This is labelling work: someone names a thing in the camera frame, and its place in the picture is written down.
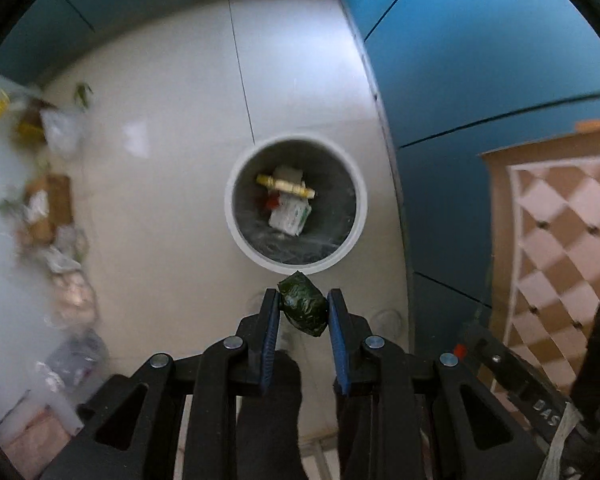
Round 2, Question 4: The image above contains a brown cardboard box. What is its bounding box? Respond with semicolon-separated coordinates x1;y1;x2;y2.
22;175;73;243

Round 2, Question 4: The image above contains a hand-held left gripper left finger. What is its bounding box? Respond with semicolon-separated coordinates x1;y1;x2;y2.
40;287;281;480

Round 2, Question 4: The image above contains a translucent white plastic bag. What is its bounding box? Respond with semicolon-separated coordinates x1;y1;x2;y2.
40;107;83;156

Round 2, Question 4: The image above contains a clear plastic bag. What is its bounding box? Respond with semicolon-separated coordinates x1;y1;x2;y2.
45;330;111;391

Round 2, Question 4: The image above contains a white round waste bin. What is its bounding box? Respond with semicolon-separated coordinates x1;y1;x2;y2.
224;133;369;273

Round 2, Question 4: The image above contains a checkered tablecloth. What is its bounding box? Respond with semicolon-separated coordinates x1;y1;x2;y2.
480;120;600;396

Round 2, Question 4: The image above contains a pink plastic bag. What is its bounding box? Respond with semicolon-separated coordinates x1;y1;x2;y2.
50;270;98;326

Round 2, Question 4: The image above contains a blue kitchen cabinet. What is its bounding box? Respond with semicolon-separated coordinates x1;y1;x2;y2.
330;0;600;346

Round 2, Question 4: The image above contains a white green sachet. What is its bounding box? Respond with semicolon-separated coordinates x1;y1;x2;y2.
269;195;313;237

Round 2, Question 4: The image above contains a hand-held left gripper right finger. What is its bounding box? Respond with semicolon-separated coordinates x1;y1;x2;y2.
327;288;548;480

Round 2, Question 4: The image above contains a dark green wrapper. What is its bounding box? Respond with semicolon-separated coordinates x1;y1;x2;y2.
277;270;329;338

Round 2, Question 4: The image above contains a yellow box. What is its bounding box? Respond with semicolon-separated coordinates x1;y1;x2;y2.
256;174;316;200

